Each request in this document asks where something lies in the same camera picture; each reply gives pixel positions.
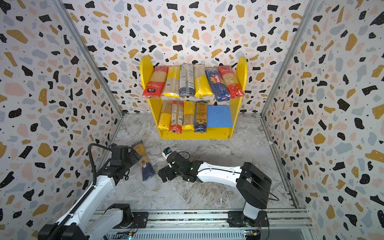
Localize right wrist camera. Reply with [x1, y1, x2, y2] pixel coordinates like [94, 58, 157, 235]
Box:
[162, 147, 173, 160]

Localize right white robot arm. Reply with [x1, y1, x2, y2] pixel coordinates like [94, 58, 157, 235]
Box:
[158, 148, 272, 227]

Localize dark blue spaghetti bag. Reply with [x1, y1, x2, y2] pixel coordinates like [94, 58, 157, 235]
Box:
[132, 140, 156, 181]

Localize clear white label spaghetti bag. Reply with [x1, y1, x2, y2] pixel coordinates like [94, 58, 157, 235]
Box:
[179, 64, 196, 98]

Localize yellow Pastatime spaghetti bag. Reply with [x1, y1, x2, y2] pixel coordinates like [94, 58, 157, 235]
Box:
[182, 101, 196, 131]

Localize blue Barilla spaghetti bag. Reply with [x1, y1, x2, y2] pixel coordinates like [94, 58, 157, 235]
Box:
[205, 67, 231, 102]

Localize red clear spaghetti bag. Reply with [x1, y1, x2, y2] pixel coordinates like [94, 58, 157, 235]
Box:
[169, 101, 184, 134]

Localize plain yellow spaghetti bag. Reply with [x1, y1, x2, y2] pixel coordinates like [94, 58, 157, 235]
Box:
[162, 66, 181, 98]

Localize red spaghetti bag top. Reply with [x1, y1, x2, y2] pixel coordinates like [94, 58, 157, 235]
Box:
[218, 66, 245, 99]

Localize red spaghetti bag black label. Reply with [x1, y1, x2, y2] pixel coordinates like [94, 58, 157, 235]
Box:
[143, 66, 169, 99]

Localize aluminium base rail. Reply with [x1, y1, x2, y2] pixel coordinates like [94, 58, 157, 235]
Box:
[103, 209, 317, 240]

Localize orange blue spaghetti bag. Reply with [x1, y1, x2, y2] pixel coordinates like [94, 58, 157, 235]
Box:
[194, 101, 208, 133]

